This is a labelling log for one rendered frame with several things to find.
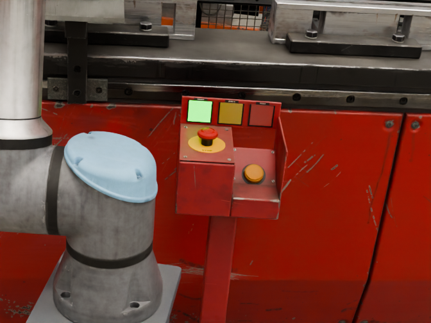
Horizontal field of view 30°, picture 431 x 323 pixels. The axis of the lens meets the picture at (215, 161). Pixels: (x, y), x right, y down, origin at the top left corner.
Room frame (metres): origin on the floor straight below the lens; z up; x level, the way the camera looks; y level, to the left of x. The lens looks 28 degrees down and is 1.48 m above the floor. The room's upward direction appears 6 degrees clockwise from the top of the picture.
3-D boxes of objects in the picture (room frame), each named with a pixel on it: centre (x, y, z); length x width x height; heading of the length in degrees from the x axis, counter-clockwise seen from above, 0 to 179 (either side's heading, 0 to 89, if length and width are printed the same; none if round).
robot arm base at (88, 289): (0.90, 0.13, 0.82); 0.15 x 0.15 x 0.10
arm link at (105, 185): (0.90, 0.14, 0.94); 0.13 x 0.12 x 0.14; 93
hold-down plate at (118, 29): (1.64, 0.28, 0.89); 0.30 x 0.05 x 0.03; 99
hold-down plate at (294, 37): (1.72, -0.28, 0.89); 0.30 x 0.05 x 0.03; 99
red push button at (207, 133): (1.38, 0.02, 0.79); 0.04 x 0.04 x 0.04
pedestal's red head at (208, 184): (1.40, -0.03, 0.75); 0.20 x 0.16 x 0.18; 94
